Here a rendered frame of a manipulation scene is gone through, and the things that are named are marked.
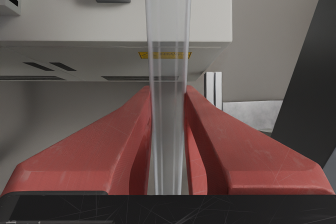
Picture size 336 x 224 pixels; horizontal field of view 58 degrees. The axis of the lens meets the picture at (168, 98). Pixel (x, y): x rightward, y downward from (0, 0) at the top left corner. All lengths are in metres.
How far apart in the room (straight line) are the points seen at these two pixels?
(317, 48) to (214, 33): 0.30
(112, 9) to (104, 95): 0.64
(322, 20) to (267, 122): 0.94
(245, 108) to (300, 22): 0.37
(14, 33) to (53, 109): 0.65
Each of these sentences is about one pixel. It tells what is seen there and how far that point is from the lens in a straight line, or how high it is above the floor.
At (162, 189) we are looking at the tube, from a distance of 0.16.
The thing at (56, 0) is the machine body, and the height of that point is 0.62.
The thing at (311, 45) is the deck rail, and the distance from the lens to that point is 0.18.
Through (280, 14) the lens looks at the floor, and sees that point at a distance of 1.19.
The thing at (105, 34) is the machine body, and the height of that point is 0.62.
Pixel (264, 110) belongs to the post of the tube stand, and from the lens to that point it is 1.10.
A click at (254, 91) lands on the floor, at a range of 1.11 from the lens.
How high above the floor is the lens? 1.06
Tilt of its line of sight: 87 degrees down
